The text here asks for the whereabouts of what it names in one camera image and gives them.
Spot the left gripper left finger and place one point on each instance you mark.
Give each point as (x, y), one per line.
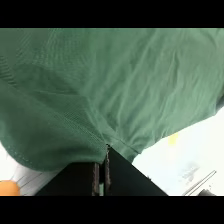
(71, 181)

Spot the green T-shirt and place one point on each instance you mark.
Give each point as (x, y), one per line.
(100, 83)

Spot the silver frame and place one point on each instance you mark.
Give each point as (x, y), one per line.
(200, 186)

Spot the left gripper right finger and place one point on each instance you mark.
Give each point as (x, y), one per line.
(130, 178)

